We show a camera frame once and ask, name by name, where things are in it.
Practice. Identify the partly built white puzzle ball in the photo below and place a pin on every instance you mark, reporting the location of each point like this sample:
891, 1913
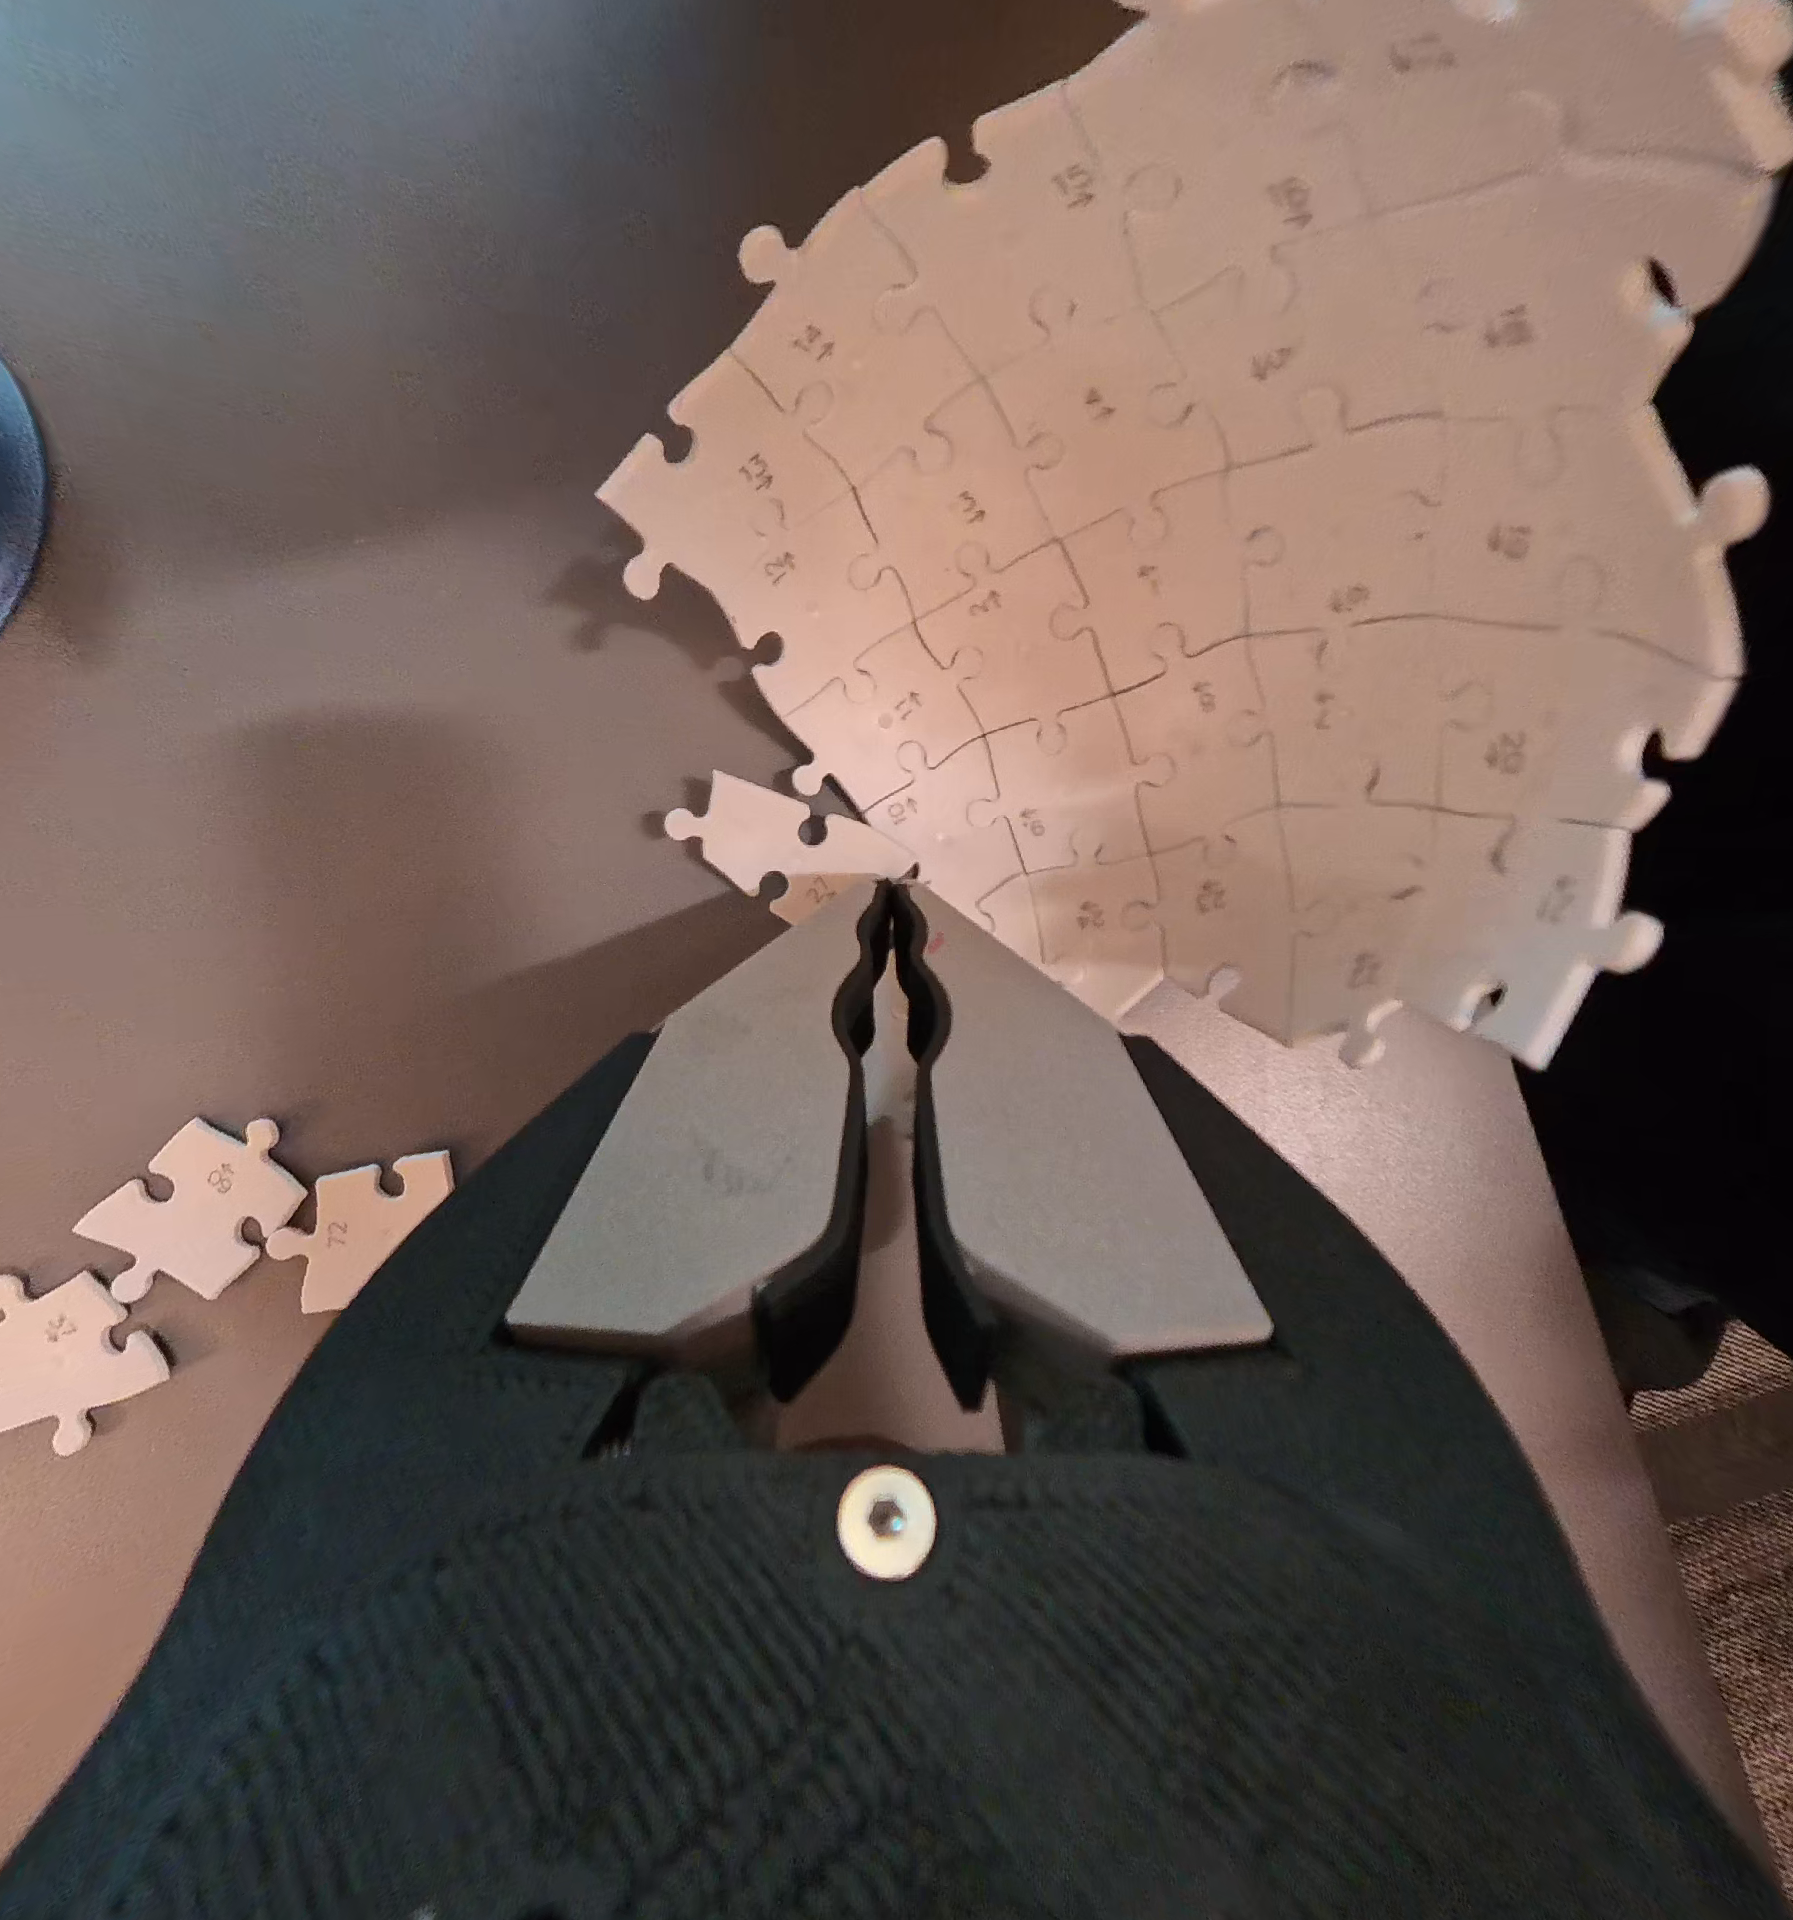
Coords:
1211, 524

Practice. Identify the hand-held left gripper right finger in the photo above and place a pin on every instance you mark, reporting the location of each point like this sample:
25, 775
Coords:
1092, 1200

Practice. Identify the white puzzle piece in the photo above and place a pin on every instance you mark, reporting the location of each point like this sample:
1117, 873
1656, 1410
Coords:
821, 897
214, 1200
57, 1350
370, 1222
747, 824

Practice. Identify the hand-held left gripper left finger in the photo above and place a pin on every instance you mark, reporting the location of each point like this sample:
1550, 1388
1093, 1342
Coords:
701, 1184

